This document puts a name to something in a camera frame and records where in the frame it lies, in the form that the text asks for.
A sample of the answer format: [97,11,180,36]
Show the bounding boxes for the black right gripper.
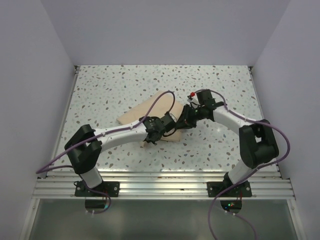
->
[175,104,205,130]

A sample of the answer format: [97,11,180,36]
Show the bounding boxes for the beige wooden board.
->
[116,91,183,142]

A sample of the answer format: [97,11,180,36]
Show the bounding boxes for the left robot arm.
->
[64,112,176,197]

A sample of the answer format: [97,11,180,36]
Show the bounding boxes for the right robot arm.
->
[176,89,279,197]

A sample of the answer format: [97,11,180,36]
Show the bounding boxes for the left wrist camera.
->
[169,113,177,122]

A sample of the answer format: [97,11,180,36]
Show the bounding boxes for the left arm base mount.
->
[73,181,120,197]

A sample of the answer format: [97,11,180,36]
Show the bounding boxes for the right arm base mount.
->
[206,172,252,198]

